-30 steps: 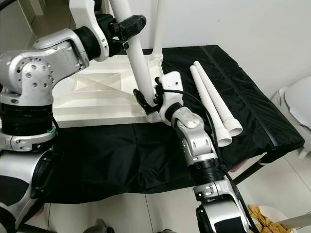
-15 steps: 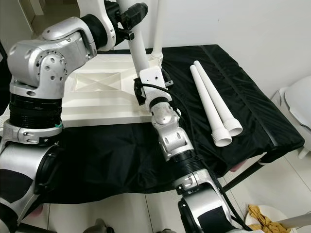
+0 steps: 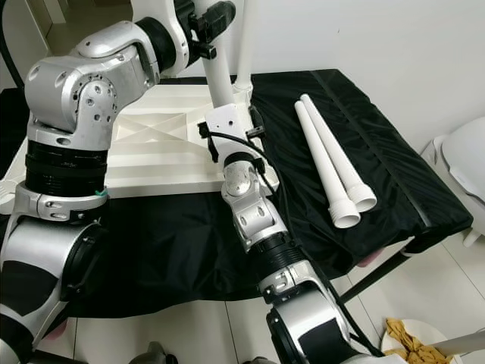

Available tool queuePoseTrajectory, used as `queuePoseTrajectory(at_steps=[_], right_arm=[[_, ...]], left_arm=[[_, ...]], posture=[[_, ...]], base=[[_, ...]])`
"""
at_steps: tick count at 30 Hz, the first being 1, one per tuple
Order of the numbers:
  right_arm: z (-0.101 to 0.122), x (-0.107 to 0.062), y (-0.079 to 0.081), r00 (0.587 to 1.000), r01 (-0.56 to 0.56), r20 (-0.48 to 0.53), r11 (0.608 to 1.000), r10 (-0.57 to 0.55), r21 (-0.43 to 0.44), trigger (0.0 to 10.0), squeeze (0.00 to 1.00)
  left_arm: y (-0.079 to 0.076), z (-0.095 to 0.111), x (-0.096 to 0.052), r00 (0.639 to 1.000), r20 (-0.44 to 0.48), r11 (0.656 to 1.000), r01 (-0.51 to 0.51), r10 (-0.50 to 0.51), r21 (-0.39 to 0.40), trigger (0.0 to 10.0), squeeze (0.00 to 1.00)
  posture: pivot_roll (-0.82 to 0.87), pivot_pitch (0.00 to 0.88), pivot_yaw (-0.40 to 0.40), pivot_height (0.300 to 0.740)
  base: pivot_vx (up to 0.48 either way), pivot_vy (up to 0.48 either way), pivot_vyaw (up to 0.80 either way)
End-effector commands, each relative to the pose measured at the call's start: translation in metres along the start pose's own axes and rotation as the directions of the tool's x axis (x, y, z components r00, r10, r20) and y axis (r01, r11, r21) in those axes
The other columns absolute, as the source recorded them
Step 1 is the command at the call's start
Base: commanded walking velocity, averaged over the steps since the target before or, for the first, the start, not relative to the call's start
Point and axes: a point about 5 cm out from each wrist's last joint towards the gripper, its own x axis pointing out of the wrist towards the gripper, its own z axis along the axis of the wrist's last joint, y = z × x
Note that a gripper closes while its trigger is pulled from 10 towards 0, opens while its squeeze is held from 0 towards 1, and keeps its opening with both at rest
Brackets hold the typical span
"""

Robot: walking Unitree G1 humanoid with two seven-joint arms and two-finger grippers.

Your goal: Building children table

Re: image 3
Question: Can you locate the white plastic table leg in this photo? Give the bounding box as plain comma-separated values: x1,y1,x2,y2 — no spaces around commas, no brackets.
294,101,362,230
301,93,378,213
201,34,236,111
235,0,257,96

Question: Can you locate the white plastic table top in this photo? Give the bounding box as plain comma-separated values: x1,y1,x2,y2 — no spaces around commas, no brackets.
0,82,274,199

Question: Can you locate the black table cloth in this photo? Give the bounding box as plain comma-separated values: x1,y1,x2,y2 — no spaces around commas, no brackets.
0,68,474,319

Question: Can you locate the black metal table leg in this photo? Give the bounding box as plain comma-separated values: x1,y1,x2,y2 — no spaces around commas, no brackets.
341,246,421,306

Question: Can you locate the white round plate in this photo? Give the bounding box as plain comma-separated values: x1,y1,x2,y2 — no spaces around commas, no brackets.
383,318,457,364

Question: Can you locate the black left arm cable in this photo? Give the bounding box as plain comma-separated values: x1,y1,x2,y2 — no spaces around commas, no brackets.
0,0,25,93

